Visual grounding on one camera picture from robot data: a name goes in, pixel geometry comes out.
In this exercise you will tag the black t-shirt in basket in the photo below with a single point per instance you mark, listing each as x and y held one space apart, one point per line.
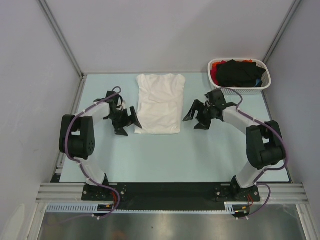
239 74

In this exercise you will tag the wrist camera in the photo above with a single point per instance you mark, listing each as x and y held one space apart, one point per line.
215 98
114 99

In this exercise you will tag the white slotted cable duct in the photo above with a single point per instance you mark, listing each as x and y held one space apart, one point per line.
72 207

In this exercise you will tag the blue garment in basket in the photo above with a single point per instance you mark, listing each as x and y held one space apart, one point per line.
258 83

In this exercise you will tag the aluminium frame rail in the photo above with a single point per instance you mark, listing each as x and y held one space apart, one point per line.
287 193

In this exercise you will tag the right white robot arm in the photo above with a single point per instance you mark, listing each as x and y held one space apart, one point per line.
265 147

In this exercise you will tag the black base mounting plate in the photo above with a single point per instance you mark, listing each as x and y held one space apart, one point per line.
171 196

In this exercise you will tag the red garment in basket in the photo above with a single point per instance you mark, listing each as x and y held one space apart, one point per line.
214 71

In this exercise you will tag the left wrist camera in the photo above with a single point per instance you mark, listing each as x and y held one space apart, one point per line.
114 99

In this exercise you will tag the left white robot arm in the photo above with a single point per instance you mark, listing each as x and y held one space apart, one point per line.
77 134

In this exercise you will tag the white plastic laundry basket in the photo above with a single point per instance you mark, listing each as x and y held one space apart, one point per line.
264 83

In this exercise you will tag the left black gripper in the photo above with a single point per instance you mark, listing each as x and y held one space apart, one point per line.
131 119

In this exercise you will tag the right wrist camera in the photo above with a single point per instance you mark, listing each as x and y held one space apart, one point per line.
215 98

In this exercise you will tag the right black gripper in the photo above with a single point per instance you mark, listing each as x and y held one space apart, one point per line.
203 124

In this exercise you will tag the white daisy print t-shirt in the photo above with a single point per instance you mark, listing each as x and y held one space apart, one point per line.
160 103

